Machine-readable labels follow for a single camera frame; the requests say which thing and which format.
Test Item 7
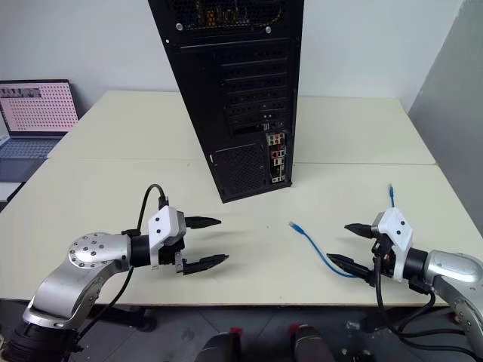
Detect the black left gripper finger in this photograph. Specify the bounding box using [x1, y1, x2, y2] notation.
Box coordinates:
[184, 216, 223, 230]
[181, 254, 231, 277]

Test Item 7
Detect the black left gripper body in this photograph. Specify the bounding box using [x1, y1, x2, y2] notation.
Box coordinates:
[158, 213, 188, 268]

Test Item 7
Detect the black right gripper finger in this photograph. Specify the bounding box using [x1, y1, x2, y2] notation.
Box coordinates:
[326, 253, 374, 282]
[343, 222, 374, 239]

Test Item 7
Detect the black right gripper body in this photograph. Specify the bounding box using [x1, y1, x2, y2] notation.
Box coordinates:
[367, 224, 398, 289]

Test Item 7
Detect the black computer tower case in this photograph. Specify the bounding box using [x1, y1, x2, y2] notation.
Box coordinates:
[146, 0, 305, 205]

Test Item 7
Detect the grey partition panel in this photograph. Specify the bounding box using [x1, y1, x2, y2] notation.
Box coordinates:
[406, 0, 483, 246]

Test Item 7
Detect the dark side desk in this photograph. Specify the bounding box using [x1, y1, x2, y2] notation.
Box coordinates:
[0, 157, 53, 205]

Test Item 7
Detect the open laptop with pink screen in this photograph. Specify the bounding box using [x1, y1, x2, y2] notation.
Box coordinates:
[0, 78, 81, 160]

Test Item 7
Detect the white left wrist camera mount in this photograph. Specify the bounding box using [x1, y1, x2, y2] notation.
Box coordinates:
[146, 205, 188, 272]

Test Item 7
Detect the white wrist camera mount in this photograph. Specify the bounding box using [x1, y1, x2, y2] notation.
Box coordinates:
[146, 205, 188, 272]
[371, 207, 415, 283]

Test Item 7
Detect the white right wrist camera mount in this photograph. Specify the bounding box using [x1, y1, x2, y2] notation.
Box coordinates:
[371, 207, 415, 283]

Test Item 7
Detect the blue ethernet cable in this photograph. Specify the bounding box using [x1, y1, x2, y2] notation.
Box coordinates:
[288, 183, 396, 279]

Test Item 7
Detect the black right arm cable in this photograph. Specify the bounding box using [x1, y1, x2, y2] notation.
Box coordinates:
[371, 256, 483, 354]

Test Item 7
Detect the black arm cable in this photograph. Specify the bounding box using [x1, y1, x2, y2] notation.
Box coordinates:
[73, 183, 169, 350]
[371, 256, 483, 354]

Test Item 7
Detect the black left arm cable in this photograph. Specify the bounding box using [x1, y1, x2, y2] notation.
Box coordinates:
[73, 183, 169, 350]

